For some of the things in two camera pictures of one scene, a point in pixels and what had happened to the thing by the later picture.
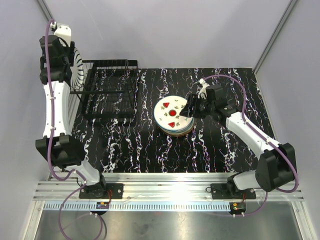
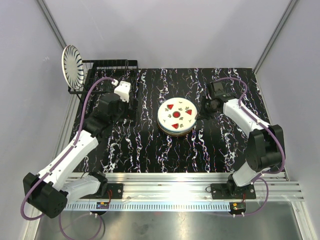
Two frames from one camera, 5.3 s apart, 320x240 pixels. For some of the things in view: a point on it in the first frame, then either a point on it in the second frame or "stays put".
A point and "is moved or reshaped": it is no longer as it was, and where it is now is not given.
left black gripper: x=69 y=52 → x=129 y=113
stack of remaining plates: x=180 y=132 stays put
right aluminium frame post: x=289 y=9 stays put
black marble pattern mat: x=208 y=148 stays put
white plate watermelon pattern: x=166 y=113 is moved or reshaped
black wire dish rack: x=110 y=89 stays put
